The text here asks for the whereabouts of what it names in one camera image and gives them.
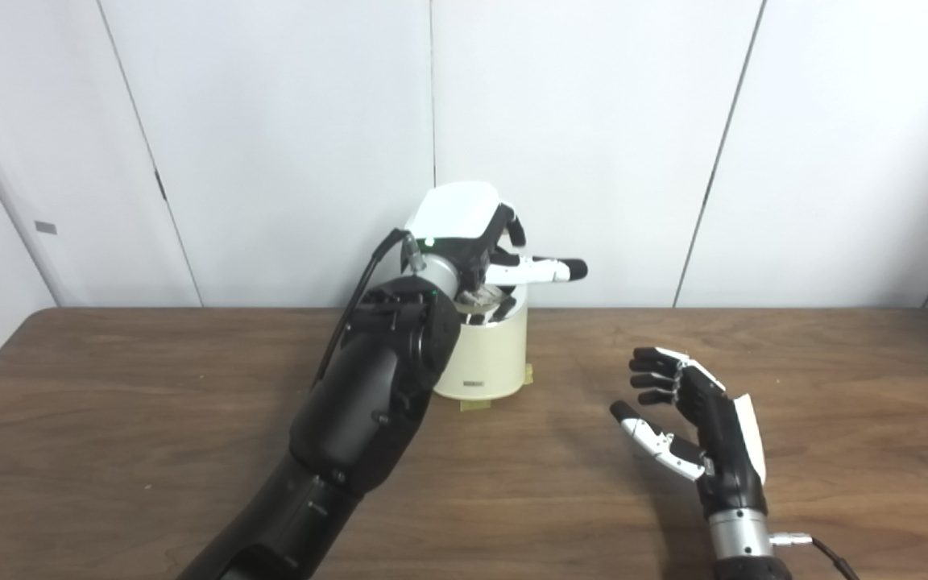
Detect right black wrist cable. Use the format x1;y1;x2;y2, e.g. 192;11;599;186
770;532;860;580

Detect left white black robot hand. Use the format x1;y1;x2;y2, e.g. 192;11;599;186
404;181;589;303

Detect cream-colored bin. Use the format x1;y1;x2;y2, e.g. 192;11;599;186
432;278;529;400

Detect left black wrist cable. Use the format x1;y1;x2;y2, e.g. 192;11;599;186
311;228;416;387

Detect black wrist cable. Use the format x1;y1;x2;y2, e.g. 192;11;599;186
770;532;860;580
311;228;416;387

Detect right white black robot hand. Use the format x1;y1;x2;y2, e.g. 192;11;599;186
609;346;769;518

